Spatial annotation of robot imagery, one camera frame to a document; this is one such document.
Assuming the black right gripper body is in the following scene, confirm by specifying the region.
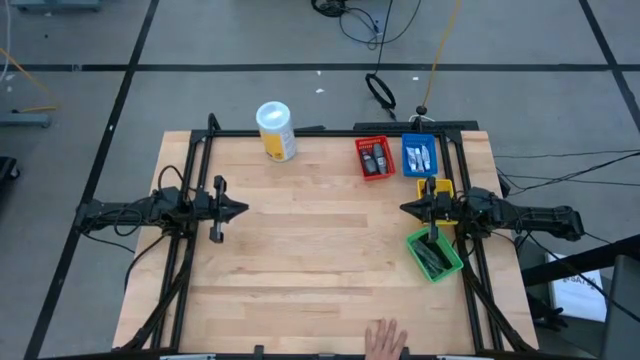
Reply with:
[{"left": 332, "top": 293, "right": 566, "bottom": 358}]
[{"left": 424, "top": 175, "right": 470, "bottom": 244}]

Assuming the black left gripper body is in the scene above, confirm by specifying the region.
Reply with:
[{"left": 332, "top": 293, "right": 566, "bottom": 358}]
[{"left": 192, "top": 174, "right": 227, "bottom": 244}]

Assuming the green plastic basket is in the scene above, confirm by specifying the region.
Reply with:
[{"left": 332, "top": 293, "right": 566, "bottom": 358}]
[{"left": 404, "top": 225, "right": 465, "bottom": 285}]

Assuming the grey deodorant stick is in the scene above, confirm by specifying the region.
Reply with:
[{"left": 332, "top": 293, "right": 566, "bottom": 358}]
[
  {"left": 373, "top": 143, "right": 389, "bottom": 175},
  {"left": 361, "top": 149, "right": 378, "bottom": 177}
]

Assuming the yellow plastic basket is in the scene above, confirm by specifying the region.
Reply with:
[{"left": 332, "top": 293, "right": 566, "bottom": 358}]
[{"left": 416, "top": 178, "right": 458, "bottom": 227}]

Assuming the blue plastic basket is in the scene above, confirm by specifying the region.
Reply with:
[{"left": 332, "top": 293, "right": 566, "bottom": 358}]
[{"left": 401, "top": 132, "right": 439, "bottom": 178}]

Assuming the red plastic basket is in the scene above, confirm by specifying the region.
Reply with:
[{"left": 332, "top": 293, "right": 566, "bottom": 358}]
[{"left": 354, "top": 134, "right": 397, "bottom": 182}]

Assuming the black flat bar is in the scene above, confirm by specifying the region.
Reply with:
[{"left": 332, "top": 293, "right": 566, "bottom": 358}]
[{"left": 352, "top": 119, "right": 480, "bottom": 133}]

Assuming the white yellow wipes canister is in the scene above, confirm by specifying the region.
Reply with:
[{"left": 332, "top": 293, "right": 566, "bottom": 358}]
[{"left": 255, "top": 100, "right": 298, "bottom": 163}]

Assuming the person's hand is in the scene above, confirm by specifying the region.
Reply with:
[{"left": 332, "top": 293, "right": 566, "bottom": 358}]
[{"left": 364, "top": 318, "right": 409, "bottom": 360}]

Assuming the black slanted beam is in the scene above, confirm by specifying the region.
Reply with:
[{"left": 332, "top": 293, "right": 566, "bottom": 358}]
[{"left": 521, "top": 233, "right": 640, "bottom": 287}]

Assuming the white printed box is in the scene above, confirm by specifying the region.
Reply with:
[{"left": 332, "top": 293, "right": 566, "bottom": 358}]
[{"left": 547, "top": 252, "right": 609, "bottom": 324}]

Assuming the grey cabinet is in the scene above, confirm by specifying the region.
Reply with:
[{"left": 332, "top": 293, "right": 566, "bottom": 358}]
[{"left": 599, "top": 253, "right": 640, "bottom": 360}]

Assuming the grey floor base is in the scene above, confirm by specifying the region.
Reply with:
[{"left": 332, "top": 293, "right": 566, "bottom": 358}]
[{"left": 0, "top": 112, "right": 54, "bottom": 130}]

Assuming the black object at floor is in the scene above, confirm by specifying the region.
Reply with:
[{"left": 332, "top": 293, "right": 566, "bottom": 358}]
[{"left": 0, "top": 156, "right": 21, "bottom": 190}]

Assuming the grey flat object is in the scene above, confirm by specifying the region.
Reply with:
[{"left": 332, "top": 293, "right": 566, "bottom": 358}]
[{"left": 8, "top": 0, "right": 104, "bottom": 15}]

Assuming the black coiled floor cable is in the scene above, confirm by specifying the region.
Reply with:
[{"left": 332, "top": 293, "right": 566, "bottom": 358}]
[{"left": 364, "top": 72, "right": 398, "bottom": 112}]

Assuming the long yellow cable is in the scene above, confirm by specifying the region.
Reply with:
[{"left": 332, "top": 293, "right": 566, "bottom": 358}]
[{"left": 421, "top": 0, "right": 462, "bottom": 109}]

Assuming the short yellow cable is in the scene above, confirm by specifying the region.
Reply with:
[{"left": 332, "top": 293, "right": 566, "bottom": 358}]
[{"left": 0, "top": 47, "right": 60, "bottom": 115}]

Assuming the black floor cable bundle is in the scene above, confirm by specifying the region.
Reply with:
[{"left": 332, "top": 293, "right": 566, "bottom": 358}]
[{"left": 309, "top": 0, "right": 424, "bottom": 52}]

